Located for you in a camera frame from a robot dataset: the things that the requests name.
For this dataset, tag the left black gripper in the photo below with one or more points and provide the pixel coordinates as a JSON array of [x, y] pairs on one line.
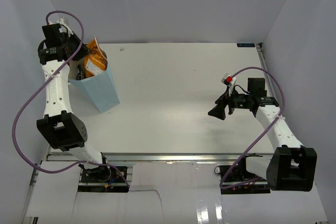
[[82, 51]]

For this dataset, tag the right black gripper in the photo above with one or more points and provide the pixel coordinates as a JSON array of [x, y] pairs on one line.
[[219, 110]]

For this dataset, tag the orange Kettle chips bag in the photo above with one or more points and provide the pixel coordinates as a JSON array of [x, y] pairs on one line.
[[96, 61]]

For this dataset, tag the light blue paper bag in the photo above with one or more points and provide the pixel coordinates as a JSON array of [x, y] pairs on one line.
[[98, 87]]

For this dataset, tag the blue Kettle chips bag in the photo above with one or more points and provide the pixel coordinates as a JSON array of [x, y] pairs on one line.
[[81, 73]]

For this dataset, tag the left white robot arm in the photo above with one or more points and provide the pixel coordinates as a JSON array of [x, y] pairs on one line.
[[59, 126]]

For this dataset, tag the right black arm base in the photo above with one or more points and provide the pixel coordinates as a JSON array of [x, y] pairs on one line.
[[236, 179]]

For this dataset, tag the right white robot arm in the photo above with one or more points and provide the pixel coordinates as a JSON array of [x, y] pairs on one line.
[[292, 165]]

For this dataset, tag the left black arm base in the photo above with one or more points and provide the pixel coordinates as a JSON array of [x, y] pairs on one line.
[[111, 183]]

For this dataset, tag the blue table label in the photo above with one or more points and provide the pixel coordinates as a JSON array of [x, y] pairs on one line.
[[245, 45]]

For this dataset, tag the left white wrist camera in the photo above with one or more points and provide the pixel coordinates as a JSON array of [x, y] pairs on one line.
[[64, 26]]

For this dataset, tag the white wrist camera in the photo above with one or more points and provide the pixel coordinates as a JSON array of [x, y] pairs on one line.
[[230, 82], [64, 26]]

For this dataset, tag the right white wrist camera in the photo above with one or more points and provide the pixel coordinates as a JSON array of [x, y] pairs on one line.
[[230, 82]]

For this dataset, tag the aluminium front rail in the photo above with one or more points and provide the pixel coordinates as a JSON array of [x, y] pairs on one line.
[[169, 157]]

